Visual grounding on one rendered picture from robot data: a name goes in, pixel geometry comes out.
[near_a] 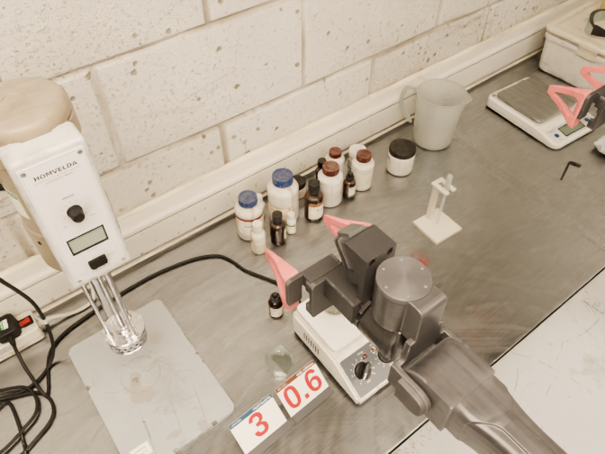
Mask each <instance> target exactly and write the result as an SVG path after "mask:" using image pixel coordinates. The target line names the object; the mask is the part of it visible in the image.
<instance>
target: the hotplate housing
mask: <svg viewBox="0 0 605 454"><path fill-rule="evenodd" d="M293 330H294V331H295V332H296V333H297V335H298V336H299V337H300V338H301V339H302V341H303V342H304V343H305V344H306V345H307V347H308V348H309V349H310V350H311V351H312V353H313V354H314V355H315V356H316V357H317V358H318V360H319V361H320V362H321V363H322V365H323V366H324V367H325V368H326V369H327V370H328V371H329V372H330V373H331V375H333V377H334V378H335V379H336V380H337V381H338V383H339V384H340V385H341V386H342V387H343V389H344V390H345V391H346V392H347V393H348V395H349V396H350V397H351V398H352V399H353V401H354V402H355V403H356V404H357V405H360V404H362V403H363V402H364V401H365V400H366V399H368V398H369V397H370V396H372V395H373V394H374V393H376V392H377V391H378V390H380V389H381V388H382V387H383V386H385V385H386V384H388V383H389V382H388V381H387V378H386V379H385V381H384V382H382V383H381V384H380V385H378V386H377V387H375V388H374V389H373V390H371V391H370V392H369V393H368V394H366V395H365V396H363V397H362V398H360V397H359V395H358V393H357V391H356V390H355V388H354V387H353V386H352V384H351V382H350V381H349V379H348V377H347V375H346V373H345V372H344V370H343V368H342V367H341V365H340V364H339V363H340V362H341V361H342V360H343V359H345V358H347V357H348V356H349V355H351V354H352V353H354V352H355V351H356V350H358V349H360V348H361V347H362V346H364V345H365V344H366V343H368V342H369V340H368V339H367V338H366V337H365V336H364V335H362V336H361V337H359V338H358V339H356V340H355V341H353V342H352V343H350V344H349V345H348V346H346V348H344V349H343V350H341V351H339V352H333V351H331V350H330V349H329V348H328V346H327V345H326V344H325V343H324V342H323V341H322V340H321V338H320V337H319V336H318V335H317V334H316V333H315V331H314V330H313V329H312V328H311V327H310V326H309V324H308V323H307V322H306V321H305V320H304V319H303V318H302V317H301V315H299V314H298V312H297V310H296V311H295V312H293Z"/></svg>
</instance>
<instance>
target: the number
mask: <svg viewBox="0 0 605 454"><path fill-rule="evenodd" d="M283 419H284V417H283V416H282V414H281V413H280V412H279V410H278V408H277V407H276V405H275V403H274V401H273V399H272V398H271V399H270V400H268V401H267V402H266V403H264V404H263V405H262V406H260V407H259V408H258V409H257V410H256V411H255V412H253V413H252V414H251V415H250V416H249V417H247V418H246V419H245V420H243V421H242V422H241V423H239V424H238V425H237V426H236V427H234V428H233V429H232V430H233V431H234V433H235V435H236V436H237V438H238V440H239V442H240V443H241V445H242V447H243V448H244V450H245V451H246V450H247V449H248V448H250V447H251V446H252V445H253V444H254V443H256V442H257V441H258V440H260V439H261V438H262V437H263V436H264V435H266V434H267V433H268V432H269V431H271V430H272V429H273V428H274V427H276V425H277V424H278V423H280V422H281V421H282V420H283Z"/></svg>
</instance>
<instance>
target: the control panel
mask: <svg viewBox="0 0 605 454"><path fill-rule="evenodd" d="M371 348H374V349H375V352H372V351H371ZM363 354H366V358H365V359H364V358H363ZM396 360H397V359H396ZM396 360H395V361H396ZM395 361H391V362H389V363H383V362H382V361H381V360H380V359H379V358H378V350H377V348H376V347H375V346H374V345H373V344H372V343H371V342H370V341H369V342H368V343H366V344H365V345H364V346H362V347H361V348H360V349H358V350H356V351H355V352H354V353H352V354H351V355H349V356H348V357H347V358H345V359H343V360H342V361H341V362H340V363H339V364H340V365H341V367H342V368H343V370H344V372H345V373H346V375H347V377H348V379H349V381H350V382H351V384H352V386H353V387H354V388H355V390H356V391H357V393H358V395H359V397H360V398H362V397H363V396H365V395H366V394H368V393H369V392H370V391H371V390H373V389H374V388H375V387H377V386H378V385H380V384H381V383H382V382H384V381H385V379H386V378H388V374H389V370H390V366H391V365H392V363H394V362H395ZM359 362H370V363H371V369H372V374H371V376H370V378H368V379H367V380H360V379H358V378H357V377H356V374H355V367H356V365H357V364H358V363H359Z"/></svg>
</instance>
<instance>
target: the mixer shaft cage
mask: <svg viewBox="0 0 605 454"><path fill-rule="evenodd" d="M104 277H105V280H106V282H107V284H108V286H109V287H110V289H111V291H112V294H113V297H114V299H115V301H116V303H117V304H118V306H119V309H120V312H118V309H117V307H116V305H115V303H114V301H113V299H112V297H111V295H110V292H109V290H108V288H107V286H106V284H105V282H104V280H103V278H102V276H100V277H98V278H97V281H98V283H99V285H100V287H101V288H102V290H103V293H104V296H105V298H106V300H107V302H108V304H109V305H110V307H111V309H112V311H113V316H112V317H110V318H109V319H108V320H107V321H106V322H105V321H104V318H103V316H102V315H101V313H100V311H99V309H98V308H97V306H96V304H95V301H94V299H93V297H92V296H91V294H90V292H89V290H88V288H87V287H86V285H83V286H81V288H82V290H83V291H84V293H85V295H86V298H87V300H88V302H89V303H90V304H91V306H92V308H93V310H94V312H95V315H96V316H97V318H98V320H99V322H100V323H101V325H102V327H103V337H104V340H105V342H106V343H107V344H108V345H109V347H110V349H111V350H112V351H113V352H114V353H116V354H118V355H131V354H133V353H135V352H137V351H138V350H140V349H141V348H142V347H143V346H144V344H145V343H146V341H147V338H148V332H147V329H146V327H145V322H144V320H143V318H142V317H141V315H140V314H138V313H136V312H133V311H128V310H127V308H126V306H125V304H124V302H123V300H122V297H121V295H120V292H119V290H118V288H117V286H116V284H115V282H114V280H113V277H112V274H111V272H110V271H109V272H108V273H106V274H104Z"/></svg>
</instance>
